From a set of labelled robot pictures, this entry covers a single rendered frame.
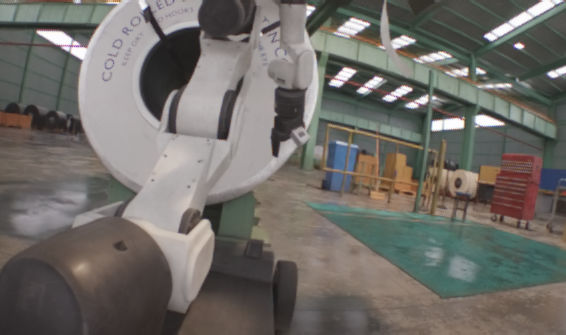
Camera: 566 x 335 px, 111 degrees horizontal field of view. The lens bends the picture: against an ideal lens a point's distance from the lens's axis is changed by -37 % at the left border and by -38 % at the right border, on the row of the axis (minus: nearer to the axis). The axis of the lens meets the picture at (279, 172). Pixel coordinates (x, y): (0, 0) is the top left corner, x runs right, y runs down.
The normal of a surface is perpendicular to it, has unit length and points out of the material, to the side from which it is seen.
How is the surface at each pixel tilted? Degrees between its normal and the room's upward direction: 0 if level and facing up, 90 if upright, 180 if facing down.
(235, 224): 90
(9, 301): 69
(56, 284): 59
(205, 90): 50
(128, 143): 90
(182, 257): 65
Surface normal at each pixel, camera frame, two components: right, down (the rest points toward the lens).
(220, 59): 0.11, -0.38
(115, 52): 0.15, 0.07
